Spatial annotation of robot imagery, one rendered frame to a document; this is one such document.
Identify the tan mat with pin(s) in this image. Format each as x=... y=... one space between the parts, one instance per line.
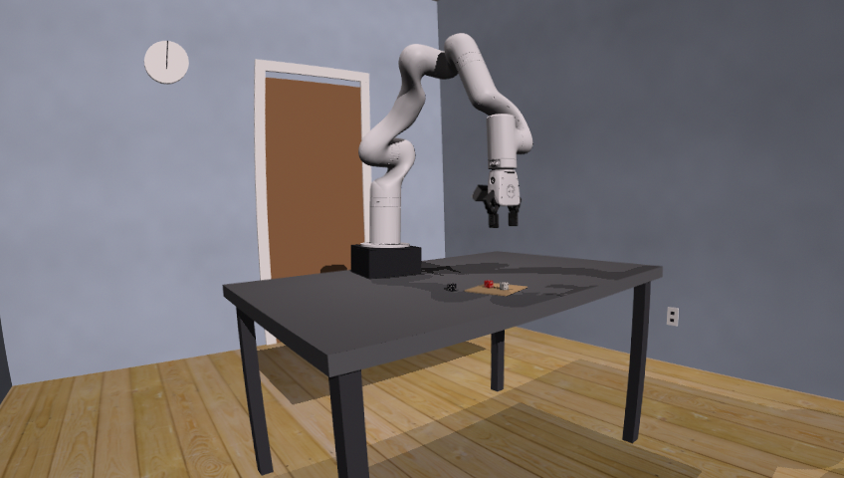
x=495 y=290

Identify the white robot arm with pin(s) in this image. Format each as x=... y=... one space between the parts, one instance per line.
x=507 y=133

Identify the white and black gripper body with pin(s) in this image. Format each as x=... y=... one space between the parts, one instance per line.
x=506 y=186

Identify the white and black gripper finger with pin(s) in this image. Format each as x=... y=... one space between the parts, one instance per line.
x=494 y=217
x=513 y=216

